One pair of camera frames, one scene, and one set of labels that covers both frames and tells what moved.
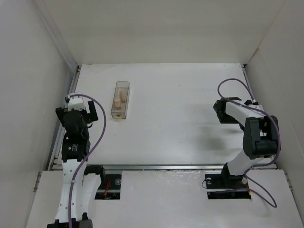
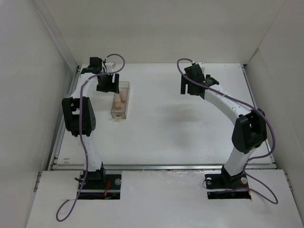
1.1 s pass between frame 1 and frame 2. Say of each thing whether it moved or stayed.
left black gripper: moved
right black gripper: moved
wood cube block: stayed
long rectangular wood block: stayed
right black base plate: stayed
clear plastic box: stayed
